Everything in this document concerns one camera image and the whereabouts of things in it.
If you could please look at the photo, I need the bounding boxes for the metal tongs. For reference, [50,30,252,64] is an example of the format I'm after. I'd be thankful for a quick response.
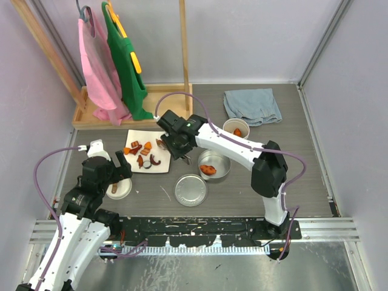
[156,139,192,165]

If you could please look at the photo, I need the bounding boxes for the orange fried chicken piece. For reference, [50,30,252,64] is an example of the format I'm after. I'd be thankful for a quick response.
[199,164,216,176]

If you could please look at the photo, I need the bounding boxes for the round metal tin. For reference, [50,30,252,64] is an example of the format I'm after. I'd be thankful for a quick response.
[198,150,231,183]

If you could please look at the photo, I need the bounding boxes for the white cylindrical container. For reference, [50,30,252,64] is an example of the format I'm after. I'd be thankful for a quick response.
[222,118,250,139]

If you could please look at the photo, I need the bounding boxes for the blue cloth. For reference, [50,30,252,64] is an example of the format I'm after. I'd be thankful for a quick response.
[223,89,283,127]

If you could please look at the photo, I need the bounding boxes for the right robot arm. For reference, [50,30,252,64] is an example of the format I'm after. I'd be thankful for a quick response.
[156,110,290,239]

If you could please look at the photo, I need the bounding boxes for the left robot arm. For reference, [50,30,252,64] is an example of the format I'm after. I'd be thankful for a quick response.
[17,139,132,290]

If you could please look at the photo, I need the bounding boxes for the white rice roll piece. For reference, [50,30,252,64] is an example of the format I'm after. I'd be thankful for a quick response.
[143,161,152,169]

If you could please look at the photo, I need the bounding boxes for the white square plate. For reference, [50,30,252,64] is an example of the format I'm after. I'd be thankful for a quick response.
[124,130,171,173]

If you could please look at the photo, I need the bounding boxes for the purple octopus tentacle toy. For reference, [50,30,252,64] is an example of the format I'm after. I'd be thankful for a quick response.
[150,154,161,166]

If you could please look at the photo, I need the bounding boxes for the wooden clothes rack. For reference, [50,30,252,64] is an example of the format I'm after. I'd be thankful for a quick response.
[11,1,193,130]

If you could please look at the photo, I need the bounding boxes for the round metal tin lid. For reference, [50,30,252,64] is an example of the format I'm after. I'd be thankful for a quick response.
[174,174,208,207]

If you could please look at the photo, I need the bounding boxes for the orange shrimp piece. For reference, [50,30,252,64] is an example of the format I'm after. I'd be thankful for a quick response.
[233,129,242,137]

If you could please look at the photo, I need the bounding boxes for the green apron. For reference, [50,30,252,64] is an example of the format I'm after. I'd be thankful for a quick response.
[101,2,153,121]

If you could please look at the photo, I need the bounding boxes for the pink apron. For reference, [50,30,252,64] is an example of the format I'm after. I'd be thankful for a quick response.
[78,10,132,125]

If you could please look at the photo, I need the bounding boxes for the yellow hanger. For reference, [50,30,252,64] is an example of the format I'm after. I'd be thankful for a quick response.
[107,0,142,74]

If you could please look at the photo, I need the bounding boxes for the grey hanger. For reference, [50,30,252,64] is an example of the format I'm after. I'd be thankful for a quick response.
[75,0,95,37]

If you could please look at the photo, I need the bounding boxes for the white lid brown handle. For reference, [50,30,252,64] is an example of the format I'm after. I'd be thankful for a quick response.
[105,178,132,200]

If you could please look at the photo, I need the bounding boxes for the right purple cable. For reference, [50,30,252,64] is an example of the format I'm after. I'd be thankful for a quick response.
[153,92,307,261]

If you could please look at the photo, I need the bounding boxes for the purple cable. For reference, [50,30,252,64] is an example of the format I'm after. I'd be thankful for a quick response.
[153,92,307,261]
[32,145,87,291]

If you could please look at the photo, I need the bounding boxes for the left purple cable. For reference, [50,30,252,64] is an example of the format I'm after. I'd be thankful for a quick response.
[32,145,87,291]

